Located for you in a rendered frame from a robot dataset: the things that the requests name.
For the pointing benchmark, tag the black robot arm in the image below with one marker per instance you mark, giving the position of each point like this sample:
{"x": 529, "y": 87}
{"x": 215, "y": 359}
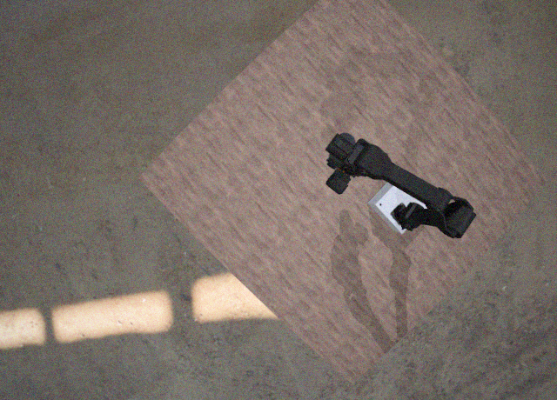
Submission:
{"x": 366, "y": 159}

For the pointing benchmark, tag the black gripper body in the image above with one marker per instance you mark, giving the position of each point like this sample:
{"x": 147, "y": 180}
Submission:
{"x": 339, "y": 183}

